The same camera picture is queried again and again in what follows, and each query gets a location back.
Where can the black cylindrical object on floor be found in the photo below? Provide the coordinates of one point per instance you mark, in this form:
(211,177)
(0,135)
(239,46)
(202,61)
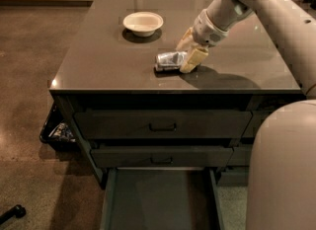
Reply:
(16,211)

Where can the middle left drawer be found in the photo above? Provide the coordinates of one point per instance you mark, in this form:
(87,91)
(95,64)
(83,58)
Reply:
(161,156)

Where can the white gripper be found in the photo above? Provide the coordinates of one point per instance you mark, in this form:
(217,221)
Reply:
(206,32)

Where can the white bowl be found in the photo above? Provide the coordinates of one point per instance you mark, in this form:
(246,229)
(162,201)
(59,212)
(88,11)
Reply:
(143,24)

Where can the dark cabinet frame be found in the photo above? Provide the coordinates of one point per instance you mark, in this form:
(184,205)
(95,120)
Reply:
(109,68)

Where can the top left drawer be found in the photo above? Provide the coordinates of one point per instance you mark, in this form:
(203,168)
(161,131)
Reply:
(162,124)

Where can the middle right drawer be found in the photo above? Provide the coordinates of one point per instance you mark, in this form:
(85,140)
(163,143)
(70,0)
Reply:
(240,156)

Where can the black bin with trash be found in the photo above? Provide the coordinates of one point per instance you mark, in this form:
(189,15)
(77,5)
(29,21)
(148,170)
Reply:
(56,133)

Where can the top right drawer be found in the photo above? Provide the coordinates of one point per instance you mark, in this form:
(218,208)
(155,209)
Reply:
(258,117)

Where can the open bottom left drawer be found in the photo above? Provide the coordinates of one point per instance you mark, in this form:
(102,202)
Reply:
(161,199)

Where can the silver blue redbull can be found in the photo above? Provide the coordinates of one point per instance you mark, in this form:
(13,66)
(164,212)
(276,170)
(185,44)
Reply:
(169,61)

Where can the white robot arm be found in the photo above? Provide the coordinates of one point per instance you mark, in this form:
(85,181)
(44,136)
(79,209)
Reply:
(282,171)

